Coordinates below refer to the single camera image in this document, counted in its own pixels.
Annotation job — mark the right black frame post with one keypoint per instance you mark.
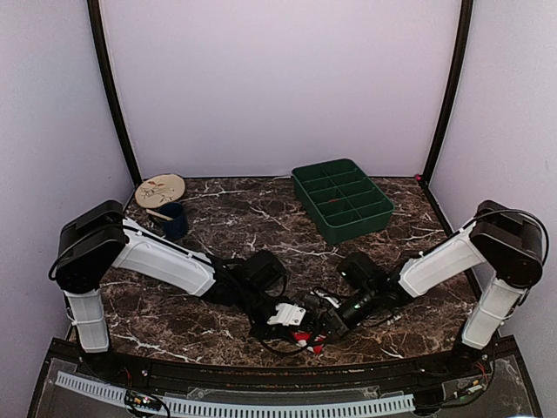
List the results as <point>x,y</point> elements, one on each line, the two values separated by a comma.
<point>452,84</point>

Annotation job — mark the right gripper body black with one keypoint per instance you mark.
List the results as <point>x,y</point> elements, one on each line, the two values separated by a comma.
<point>368,304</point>

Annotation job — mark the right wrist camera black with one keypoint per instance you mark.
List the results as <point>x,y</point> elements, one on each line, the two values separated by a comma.
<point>360,272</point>

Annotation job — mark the black front rail base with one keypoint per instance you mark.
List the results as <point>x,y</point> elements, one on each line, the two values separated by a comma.
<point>498,386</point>

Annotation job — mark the black frame post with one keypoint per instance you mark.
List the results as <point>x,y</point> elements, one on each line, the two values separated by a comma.
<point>452,84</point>
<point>110,90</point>

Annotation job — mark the left black frame post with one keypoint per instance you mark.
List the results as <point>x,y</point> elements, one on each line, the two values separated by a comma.
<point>110,90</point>

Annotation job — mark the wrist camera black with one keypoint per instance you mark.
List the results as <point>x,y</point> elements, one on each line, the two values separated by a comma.
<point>360,272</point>
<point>263,269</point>

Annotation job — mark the beige floral plate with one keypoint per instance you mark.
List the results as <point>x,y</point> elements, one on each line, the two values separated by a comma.
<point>159,190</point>

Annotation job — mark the green compartment tray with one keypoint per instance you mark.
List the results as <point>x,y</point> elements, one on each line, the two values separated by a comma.
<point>363,207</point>

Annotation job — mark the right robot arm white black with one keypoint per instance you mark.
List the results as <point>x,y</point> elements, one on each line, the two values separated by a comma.
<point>513,242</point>

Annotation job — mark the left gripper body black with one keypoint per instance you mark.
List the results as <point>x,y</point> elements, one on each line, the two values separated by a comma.
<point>251,300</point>

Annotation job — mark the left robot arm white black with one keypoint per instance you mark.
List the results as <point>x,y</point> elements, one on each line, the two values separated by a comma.
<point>104,238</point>

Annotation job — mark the wooden stick in cup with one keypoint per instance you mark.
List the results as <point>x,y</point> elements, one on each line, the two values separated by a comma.
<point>159,215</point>

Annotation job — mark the white slotted cable duct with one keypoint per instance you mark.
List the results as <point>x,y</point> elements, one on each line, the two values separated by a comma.
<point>213,403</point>

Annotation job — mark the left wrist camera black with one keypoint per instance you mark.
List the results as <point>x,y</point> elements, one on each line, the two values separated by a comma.
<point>263,269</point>

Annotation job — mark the dark blue cup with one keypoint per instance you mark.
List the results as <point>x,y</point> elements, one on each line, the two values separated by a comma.
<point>176,225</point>

